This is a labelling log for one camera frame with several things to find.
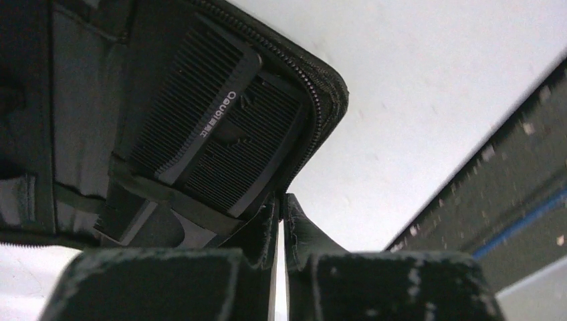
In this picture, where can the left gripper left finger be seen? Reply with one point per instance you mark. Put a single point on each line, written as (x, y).
(235, 281)

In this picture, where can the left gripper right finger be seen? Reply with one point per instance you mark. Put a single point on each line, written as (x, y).
(327, 282)

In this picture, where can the black zippered tool case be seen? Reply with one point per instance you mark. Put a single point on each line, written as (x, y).
(77, 75)

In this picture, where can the black straight comb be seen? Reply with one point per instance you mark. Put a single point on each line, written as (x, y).
(209, 71)

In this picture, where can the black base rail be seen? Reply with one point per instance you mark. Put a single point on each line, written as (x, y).
(507, 206)

